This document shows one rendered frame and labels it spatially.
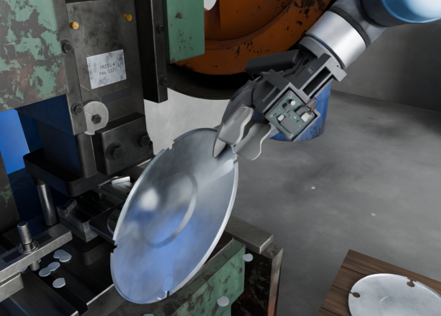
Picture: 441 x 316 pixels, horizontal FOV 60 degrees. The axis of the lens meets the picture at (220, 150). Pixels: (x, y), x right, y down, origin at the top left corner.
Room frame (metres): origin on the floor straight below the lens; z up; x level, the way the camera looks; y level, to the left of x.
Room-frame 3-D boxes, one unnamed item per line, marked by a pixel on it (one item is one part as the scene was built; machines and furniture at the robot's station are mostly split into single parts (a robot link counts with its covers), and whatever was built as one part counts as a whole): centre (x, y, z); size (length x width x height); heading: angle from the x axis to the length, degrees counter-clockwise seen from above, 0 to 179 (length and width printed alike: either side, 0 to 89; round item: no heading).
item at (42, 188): (0.65, 0.35, 0.81); 0.02 x 0.02 x 0.14
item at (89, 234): (0.67, 0.25, 0.76); 0.15 x 0.09 x 0.05; 142
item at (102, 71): (0.65, 0.22, 1.04); 0.17 x 0.15 x 0.30; 52
